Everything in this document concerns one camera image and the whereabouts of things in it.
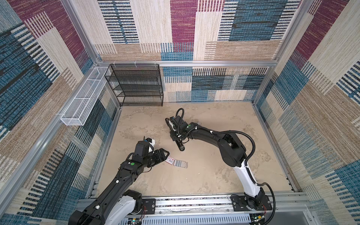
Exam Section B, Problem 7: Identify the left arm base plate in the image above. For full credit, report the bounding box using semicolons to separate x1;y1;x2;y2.
119;197;156;216

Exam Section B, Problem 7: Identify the red staples box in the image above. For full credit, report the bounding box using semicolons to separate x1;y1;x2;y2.
165;156;176;165

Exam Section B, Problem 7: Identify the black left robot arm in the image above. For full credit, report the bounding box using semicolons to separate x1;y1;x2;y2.
68;138;170;225

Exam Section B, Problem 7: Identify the white staples tray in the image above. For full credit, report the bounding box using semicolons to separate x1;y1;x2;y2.
173;159;188;168

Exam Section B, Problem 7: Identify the aluminium mounting rail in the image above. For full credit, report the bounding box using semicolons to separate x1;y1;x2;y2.
70;193;318;225

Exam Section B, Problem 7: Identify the white wire mesh basket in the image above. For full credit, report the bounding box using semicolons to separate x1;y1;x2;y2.
61;67;107;126

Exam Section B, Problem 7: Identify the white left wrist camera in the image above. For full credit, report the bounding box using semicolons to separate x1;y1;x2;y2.
144;137;155;153

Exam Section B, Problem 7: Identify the black wire mesh shelf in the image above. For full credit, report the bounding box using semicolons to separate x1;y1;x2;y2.
105;64;164;107

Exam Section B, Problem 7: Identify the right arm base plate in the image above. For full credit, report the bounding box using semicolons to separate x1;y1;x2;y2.
230;195;273;212

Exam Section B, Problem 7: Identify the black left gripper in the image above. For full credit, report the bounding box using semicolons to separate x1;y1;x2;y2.
142;148;169;168

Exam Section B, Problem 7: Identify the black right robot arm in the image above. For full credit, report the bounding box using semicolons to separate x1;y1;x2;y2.
166;116;265;210

